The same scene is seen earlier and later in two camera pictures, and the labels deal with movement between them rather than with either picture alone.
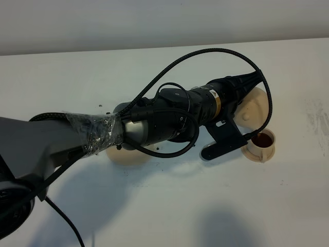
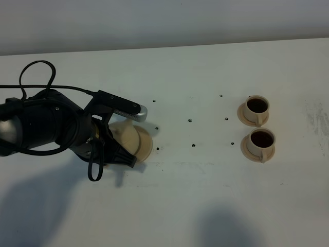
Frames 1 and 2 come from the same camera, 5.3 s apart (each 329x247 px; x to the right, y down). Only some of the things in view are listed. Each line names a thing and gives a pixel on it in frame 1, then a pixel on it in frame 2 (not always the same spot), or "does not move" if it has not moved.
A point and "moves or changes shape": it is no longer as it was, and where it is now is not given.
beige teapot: (252, 110) moves or changes shape
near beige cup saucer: (244, 151) does not move
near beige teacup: (262, 144) does not move
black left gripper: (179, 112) → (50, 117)
